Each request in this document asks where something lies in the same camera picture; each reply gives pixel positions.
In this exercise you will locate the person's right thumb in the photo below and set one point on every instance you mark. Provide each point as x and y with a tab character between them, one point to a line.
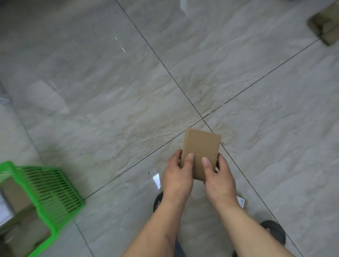
208	166

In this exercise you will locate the person's black left sandal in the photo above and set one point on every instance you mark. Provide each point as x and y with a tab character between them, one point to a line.
158	202

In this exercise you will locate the person's right forearm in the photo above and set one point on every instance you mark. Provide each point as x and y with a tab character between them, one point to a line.
243	233

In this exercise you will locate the person's left thumb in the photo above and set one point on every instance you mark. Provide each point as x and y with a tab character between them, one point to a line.
188	162

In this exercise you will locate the green plastic basket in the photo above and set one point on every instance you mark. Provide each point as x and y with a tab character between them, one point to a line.
50	193

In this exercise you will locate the person's dark blue trousers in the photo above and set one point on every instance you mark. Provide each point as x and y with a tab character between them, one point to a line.
179	249

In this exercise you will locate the person's left forearm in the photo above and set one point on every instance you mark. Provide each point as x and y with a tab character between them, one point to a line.
159	230

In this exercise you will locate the large brown cardboard box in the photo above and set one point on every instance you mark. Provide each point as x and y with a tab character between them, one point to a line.
325	22

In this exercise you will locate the person's left hand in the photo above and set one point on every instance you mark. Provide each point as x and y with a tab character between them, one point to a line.
176	182

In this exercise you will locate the person's black sandal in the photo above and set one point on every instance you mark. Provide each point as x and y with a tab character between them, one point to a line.
158	202
275	231

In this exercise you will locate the small brown cardboard box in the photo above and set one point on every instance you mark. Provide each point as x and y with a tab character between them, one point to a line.
201	144

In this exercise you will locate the person's right hand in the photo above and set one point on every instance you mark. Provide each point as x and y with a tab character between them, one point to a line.
221	188

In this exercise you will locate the person's black right sandal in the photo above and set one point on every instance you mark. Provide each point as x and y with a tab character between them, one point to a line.
275	231

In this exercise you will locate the white packet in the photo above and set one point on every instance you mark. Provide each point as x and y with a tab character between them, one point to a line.
5	211

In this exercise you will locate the white paper slip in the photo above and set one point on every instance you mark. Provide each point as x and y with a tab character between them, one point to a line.
241	202

